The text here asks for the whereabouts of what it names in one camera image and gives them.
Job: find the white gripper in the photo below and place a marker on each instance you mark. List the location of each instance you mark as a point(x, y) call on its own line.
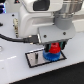
point(51, 34)

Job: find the red gear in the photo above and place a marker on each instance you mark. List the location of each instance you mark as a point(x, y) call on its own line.
point(55, 48)

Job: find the blue gear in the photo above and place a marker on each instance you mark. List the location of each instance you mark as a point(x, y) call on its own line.
point(51, 57)

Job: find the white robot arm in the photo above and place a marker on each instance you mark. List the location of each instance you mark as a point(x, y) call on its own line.
point(48, 21)

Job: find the left metal peg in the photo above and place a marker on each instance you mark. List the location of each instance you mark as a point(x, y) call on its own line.
point(35, 56)

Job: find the beige electrical connector block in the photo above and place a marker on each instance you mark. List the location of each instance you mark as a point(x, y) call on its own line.
point(15, 22)

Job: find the blue object background left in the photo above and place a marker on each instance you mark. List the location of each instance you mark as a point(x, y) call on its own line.
point(2, 8)

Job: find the black-framed peg base plate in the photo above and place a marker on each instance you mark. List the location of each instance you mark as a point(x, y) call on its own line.
point(40, 57)

